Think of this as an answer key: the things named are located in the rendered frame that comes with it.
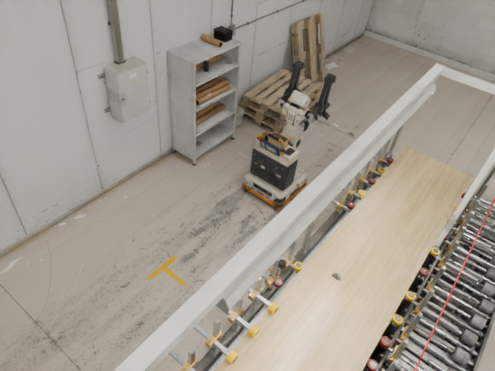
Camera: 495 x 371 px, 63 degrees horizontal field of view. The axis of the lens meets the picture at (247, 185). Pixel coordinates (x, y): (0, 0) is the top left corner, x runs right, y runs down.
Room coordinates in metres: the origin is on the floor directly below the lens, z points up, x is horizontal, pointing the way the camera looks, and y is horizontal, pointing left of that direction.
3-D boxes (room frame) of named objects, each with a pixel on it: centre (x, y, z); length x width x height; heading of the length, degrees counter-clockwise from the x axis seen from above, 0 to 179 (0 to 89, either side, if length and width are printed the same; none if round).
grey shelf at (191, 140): (4.80, 0.72, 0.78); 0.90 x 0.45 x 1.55; 146
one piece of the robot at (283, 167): (3.96, -0.31, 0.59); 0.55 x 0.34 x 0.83; 56
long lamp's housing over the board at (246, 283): (1.84, -0.60, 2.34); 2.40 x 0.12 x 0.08; 146
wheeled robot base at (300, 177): (4.03, -0.36, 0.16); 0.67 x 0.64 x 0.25; 146
